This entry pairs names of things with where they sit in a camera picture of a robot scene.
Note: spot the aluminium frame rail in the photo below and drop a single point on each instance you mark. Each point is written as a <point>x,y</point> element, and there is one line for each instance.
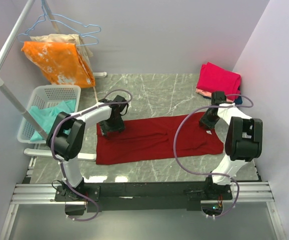
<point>41,194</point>

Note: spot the folded salmon t shirt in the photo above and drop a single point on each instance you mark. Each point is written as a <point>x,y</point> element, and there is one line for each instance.
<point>205,94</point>

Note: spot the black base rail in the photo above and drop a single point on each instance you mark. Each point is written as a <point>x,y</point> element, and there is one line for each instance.
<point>137,196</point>

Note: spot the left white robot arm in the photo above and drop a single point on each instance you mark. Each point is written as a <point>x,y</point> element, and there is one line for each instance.
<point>66,136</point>

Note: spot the teal t shirt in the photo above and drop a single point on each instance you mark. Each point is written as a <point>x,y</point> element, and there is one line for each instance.
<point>46,117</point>

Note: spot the white clothes rack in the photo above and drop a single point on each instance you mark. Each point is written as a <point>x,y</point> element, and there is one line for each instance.
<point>21,76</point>

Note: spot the beige cloth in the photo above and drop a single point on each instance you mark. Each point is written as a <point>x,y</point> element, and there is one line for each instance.
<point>68,38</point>

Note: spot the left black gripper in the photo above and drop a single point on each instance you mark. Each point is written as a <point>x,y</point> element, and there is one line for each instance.
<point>119,126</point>

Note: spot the folded navy t shirt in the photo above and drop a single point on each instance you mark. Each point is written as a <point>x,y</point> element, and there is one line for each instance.
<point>238,100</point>

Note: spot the dark red t shirt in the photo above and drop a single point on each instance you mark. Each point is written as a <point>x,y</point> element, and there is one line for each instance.
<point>157,138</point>

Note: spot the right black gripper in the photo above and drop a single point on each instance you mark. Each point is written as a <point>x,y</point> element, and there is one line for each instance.
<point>205,121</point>

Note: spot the orange patterned cloth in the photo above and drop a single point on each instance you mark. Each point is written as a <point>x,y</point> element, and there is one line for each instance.
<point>60,63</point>

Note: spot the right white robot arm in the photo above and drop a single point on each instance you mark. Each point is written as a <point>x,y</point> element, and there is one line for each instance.
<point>244,139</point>

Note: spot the folded pink t shirt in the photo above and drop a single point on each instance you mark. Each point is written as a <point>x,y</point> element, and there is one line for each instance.
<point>213,78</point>

